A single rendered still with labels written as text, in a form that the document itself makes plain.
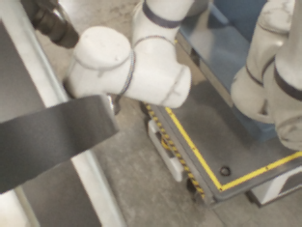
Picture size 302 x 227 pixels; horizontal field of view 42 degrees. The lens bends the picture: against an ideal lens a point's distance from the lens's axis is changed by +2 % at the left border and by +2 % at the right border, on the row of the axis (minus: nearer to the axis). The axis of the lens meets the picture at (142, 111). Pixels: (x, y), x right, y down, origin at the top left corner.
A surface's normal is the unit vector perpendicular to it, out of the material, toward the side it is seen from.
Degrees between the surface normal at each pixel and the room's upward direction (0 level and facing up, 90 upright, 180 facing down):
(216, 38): 0
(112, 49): 23
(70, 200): 45
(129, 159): 0
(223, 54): 0
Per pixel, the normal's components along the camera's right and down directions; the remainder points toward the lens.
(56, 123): 0.76, -0.37
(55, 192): 0.37, 0.04
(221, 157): -0.01, -0.61
